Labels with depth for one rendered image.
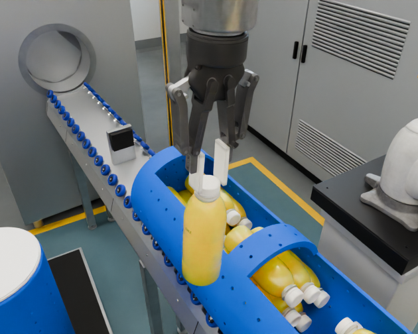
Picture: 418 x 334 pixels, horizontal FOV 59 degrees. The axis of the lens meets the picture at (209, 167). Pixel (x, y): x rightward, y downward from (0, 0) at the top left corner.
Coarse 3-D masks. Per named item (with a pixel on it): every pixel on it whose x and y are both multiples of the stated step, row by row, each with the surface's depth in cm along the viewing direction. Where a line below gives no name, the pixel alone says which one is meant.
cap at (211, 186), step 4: (204, 176) 59; (208, 176) 59; (212, 176) 59; (204, 180) 58; (208, 180) 58; (212, 180) 58; (216, 180) 58; (204, 184) 57; (208, 184) 57; (212, 184) 57; (216, 184) 57; (204, 188) 56; (208, 188) 56; (212, 188) 56; (216, 188) 57; (204, 192) 56; (208, 192) 56; (212, 192) 57; (216, 192) 57; (200, 196) 57; (204, 196) 57; (208, 196) 57; (212, 196) 57
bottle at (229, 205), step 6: (204, 174) 110; (186, 180) 110; (186, 186) 110; (192, 192) 108; (222, 192) 103; (222, 198) 101; (228, 198) 102; (228, 204) 100; (228, 210) 99; (234, 210) 100
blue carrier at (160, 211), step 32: (160, 160) 103; (160, 192) 97; (160, 224) 95; (256, 224) 106; (224, 256) 78; (256, 256) 75; (320, 256) 86; (192, 288) 86; (224, 288) 76; (256, 288) 71; (352, 288) 81; (224, 320) 76; (256, 320) 69; (320, 320) 89; (352, 320) 84; (384, 320) 76
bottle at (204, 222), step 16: (192, 208) 58; (208, 208) 58; (224, 208) 60; (192, 224) 59; (208, 224) 58; (224, 224) 60; (192, 240) 61; (208, 240) 60; (192, 256) 62; (208, 256) 62; (192, 272) 65; (208, 272) 64
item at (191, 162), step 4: (176, 144) 51; (176, 148) 51; (188, 156) 53; (192, 156) 52; (196, 156) 53; (188, 160) 53; (192, 160) 53; (196, 160) 53; (188, 164) 53; (192, 164) 53; (196, 164) 53; (188, 168) 54; (192, 168) 53; (196, 168) 54; (192, 172) 54; (196, 172) 54
